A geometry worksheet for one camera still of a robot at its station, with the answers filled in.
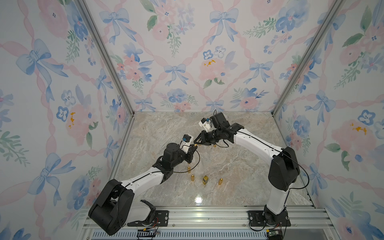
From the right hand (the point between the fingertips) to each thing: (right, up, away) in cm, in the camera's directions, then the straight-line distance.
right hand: (196, 141), depth 82 cm
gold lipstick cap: (+9, -2, -8) cm, 12 cm away
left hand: (0, -2, 0) cm, 2 cm away
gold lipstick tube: (-3, -10, -21) cm, 23 cm away
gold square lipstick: (+5, -21, -2) cm, 21 cm away
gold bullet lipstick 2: (-2, -22, +3) cm, 22 cm away
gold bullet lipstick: (0, -2, -1) cm, 2 cm away
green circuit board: (+37, -44, -10) cm, 58 cm away
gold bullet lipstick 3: (+14, -23, 0) cm, 26 cm away
